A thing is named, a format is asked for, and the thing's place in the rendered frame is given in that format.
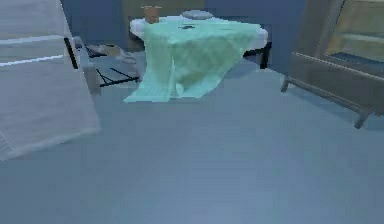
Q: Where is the grey bowl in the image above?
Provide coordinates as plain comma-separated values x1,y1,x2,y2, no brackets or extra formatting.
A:
181,9,214,20

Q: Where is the pale green tablecloth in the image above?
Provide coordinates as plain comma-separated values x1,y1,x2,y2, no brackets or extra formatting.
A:
122,16,261,104

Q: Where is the grey chair with black legs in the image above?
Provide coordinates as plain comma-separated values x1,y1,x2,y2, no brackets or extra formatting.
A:
72,35,145,97

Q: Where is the brown cup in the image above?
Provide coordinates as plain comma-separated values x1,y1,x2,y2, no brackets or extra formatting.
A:
140,4,163,25

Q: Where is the brown wooden cabinet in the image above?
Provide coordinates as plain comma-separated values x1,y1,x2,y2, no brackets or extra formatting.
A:
280,0,384,130

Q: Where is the black fridge handle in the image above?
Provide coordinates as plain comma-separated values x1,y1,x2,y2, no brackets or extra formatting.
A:
63,36,80,70

